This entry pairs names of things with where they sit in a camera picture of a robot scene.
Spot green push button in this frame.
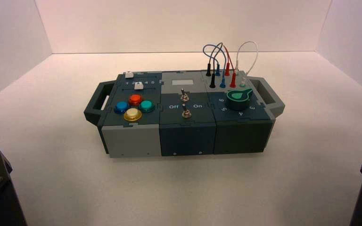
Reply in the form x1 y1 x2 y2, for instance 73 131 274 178
139 100 156 113

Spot orange push button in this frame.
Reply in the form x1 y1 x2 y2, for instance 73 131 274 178
128 94 143 107

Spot yellow push button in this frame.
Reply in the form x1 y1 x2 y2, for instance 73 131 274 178
123 108 143 122

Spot blue push button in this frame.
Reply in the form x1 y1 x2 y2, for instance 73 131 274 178
114 101 131 114

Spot grey and teal control box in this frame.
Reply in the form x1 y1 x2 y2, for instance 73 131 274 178
83 70 286 159

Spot white label plate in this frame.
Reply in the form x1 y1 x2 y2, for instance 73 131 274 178
172 79 194 87

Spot green rotary dial knob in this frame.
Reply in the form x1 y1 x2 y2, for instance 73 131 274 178
226 88 254 111

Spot black jumper cable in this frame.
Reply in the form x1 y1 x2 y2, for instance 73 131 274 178
206 42 223 89

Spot blue jumper cable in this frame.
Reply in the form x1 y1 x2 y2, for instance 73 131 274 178
202 44 228 89

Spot red jumper cable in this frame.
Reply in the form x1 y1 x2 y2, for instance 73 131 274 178
223 45 237 88

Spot white jumper cable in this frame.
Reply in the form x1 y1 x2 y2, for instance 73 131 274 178
235 41 259 88

